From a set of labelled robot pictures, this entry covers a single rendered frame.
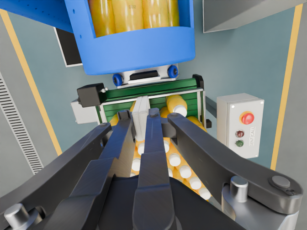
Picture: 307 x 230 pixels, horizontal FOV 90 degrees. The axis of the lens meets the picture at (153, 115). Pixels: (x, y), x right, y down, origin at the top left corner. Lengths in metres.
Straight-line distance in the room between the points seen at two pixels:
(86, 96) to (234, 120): 0.49
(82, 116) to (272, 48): 1.71
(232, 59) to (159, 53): 1.44
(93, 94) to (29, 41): 1.36
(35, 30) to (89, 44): 1.51
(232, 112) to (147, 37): 0.34
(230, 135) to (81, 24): 0.48
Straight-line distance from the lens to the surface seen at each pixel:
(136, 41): 0.30
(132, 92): 0.65
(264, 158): 2.32
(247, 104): 0.53
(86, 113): 0.77
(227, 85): 1.72
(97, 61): 0.33
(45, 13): 0.96
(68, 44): 1.54
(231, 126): 0.53
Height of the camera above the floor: 1.53
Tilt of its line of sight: 70 degrees down
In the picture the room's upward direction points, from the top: 177 degrees clockwise
